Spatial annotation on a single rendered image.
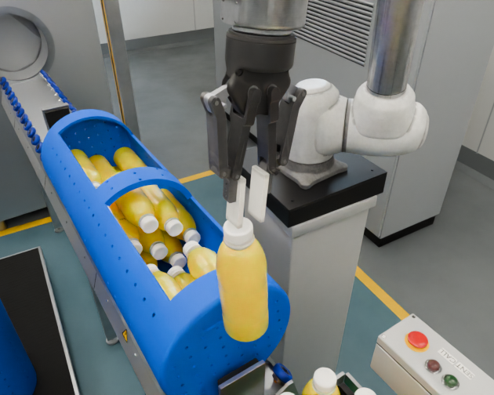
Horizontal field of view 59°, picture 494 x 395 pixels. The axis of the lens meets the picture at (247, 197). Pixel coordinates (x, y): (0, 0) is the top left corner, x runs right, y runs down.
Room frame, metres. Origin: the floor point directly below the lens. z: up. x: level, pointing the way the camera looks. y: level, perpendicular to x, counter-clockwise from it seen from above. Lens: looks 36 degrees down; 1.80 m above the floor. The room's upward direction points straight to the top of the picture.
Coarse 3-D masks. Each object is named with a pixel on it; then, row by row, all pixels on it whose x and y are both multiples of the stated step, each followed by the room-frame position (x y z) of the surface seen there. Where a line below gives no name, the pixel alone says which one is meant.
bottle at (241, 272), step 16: (224, 240) 0.44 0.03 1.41; (256, 240) 0.45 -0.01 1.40; (224, 256) 0.43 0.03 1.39; (240, 256) 0.42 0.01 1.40; (256, 256) 0.43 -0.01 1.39; (224, 272) 0.42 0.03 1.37; (240, 272) 0.41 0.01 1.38; (256, 272) 0.42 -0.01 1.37; (224, 288) 0.42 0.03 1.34; (240, 288) 0.41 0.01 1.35; (256, 288) 0.42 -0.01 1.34; (224, 304) 0.42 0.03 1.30; (240, 304) 0.41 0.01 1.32; (256, 304) 0.42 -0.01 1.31; (224, 320) 0.43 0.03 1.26; (240, 320) 0.41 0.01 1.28; (256, 320) 0.42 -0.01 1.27; (240, 336) 0.41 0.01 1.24; (256, 336) 0.42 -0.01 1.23
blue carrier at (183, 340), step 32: (64, 128) 1.14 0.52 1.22; (96, 128) 1.24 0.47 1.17; (128, 128) 1.24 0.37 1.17; (64, 160) 1.01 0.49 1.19; (64, 192) 0.93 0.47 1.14; (96, 192) 0.84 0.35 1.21; (96, 224) 0.76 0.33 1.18; (96, 256) 0.71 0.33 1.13; (128, 256) 0.64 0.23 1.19; (128, 288) 0.58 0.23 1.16; (160, 288) 0.54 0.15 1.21; (192, 288) 0.52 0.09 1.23; (128, 320) 0.55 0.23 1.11; (160, 320) 0.49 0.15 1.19; (192, 320) 0.47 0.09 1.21; (288, 320) 0.58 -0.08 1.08; (160, 352) 0.45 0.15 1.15; (192, 352) 0.46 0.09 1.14; (224, 352) 0.49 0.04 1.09; (256, 352) 0.53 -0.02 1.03; (160, 384) 0.43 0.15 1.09; (192, 384) 0.45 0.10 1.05
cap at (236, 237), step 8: (224, 224) 0.45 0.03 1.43; (232, 224) 0.45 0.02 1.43; (248, 224) 0.44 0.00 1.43; (224, 232) 0.43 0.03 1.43; (232, 232) 0.43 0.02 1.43; (240, 232) 0.43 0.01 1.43; (248, 232) 0.43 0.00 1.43; (232, 240) 0.43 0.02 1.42; (240, 240) 0.42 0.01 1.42; (248, 240) 0.43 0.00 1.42
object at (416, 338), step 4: (412, 332) 0.52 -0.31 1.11; (416, 332) 0.52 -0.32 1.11; (420, 332) 0.52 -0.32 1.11; (408, 336) 0.51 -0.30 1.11; (412, 336) 0.51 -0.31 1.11; (416, 336) 0.51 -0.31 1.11; (420, 336) 0.51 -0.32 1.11; (424, 336) 0.51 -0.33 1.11; (412, 340) 0.50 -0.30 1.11; (416, 340) 0.50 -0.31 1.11; (420, 340) 0.50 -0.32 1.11; (424, 340) 0.50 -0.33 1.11; (412, 344) 0.49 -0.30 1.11; (416, 344) 0.49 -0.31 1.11; (420, 344) 0.49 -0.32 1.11; (424, 344) 0.49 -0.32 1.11
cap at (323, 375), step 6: (318, 372) 0.44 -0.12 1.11; (324, 372) 0.44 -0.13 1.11; (330, 372) 0.44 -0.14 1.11; (318, 378) 0.43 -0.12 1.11; (324, 378) 0.43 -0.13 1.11; (330, 378) 0.43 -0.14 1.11; (318, 384) 0.42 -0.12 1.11; (324, 384) 0.42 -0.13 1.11; (330, 384) 0.42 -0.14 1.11; (318, 390) 0.41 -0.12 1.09; (324, 390) 0.41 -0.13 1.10; (330, 390) 0.41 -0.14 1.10
